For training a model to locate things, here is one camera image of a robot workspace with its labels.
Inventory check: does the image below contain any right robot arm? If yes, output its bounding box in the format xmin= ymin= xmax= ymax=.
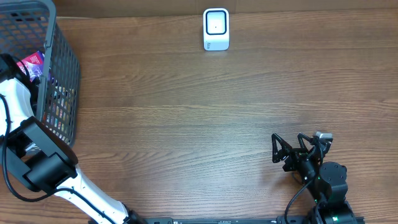
xmin=271 ymin=131 xmax=364 ymax=224

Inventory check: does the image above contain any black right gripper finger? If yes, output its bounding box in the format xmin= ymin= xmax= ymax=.
xmin=297 ymin=132 xmax=317 ymax=153
xmin=271 ymin=133 xmax=292 ymax=163

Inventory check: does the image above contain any white barcode scanner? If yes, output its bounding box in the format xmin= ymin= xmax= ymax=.
xmin=203 ymin=8 xmax=230 ymax=51

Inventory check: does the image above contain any grey plastic mesh basket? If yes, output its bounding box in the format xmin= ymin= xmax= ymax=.
xmin=1 ymin=0 xmax=81 ymax=146

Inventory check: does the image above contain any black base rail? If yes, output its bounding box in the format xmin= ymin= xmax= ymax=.
xmin=88 ymin=216 xmax=366 ymax=224

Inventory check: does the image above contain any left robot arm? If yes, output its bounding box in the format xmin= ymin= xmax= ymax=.
xmin=1 ymin=54 xmax=145 ymax=223

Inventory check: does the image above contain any red purple snack packet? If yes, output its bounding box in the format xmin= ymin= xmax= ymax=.
xmin=17 ymin=51 xmax=45 ymax=82

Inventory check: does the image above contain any gold wet wipes pack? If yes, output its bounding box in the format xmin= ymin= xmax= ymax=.
xmin=43 ymin=80 xmax=76 ymax=146

